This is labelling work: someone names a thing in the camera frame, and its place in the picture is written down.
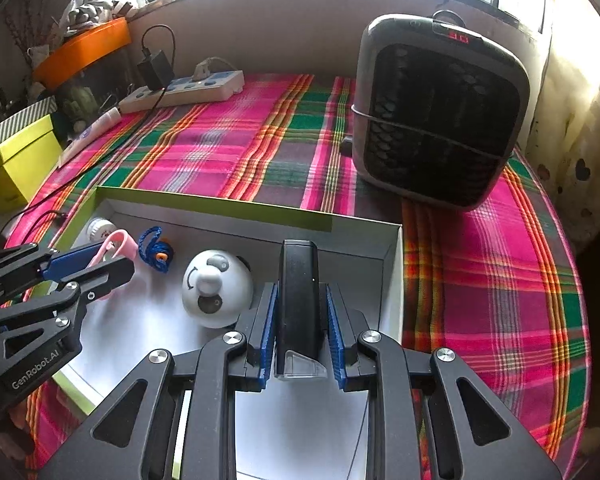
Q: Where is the black charger cable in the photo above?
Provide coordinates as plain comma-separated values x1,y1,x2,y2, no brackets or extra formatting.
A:
0,23,178,233

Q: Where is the blue orange small toy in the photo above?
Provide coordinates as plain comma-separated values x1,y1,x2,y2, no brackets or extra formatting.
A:
138,226,174,273

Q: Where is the plaid pink green tablecloth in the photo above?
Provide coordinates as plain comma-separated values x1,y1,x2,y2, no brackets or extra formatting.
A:
7,74,591,476

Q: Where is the pink white plastic clip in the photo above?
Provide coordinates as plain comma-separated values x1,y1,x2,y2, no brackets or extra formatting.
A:
87,229,138,268

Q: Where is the black charger adapter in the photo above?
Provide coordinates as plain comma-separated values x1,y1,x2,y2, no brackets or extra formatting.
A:
137,49,174,91

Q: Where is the cream patterned curtain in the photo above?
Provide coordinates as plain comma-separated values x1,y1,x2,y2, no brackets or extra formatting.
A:
524,0,600,252

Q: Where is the white power strip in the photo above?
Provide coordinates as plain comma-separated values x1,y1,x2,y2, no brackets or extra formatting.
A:
118,70,245,114

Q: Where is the orange plastic tray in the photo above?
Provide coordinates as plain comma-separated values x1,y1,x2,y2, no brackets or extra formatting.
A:
32,18,131,92

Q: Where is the black flashlight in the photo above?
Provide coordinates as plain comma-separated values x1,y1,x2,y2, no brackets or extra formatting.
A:
275,240,327,382

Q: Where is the green white cardboard box tray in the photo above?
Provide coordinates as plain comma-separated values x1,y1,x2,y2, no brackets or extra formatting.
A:
41,186,403,479

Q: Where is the pink white cream tube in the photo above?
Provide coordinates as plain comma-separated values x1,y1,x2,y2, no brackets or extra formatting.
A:
56,107,122,169

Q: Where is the grey portable heater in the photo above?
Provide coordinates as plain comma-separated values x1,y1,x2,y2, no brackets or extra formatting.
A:
351,13,530,210

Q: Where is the white round knob device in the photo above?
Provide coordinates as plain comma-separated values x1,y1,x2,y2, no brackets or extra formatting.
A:
181,249,254,330

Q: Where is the yellow cardboard box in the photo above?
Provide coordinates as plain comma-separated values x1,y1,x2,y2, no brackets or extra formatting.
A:
0,115,62,214

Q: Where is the white plug on strip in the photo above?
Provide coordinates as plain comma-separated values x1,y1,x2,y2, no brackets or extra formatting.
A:
192,56,236,81

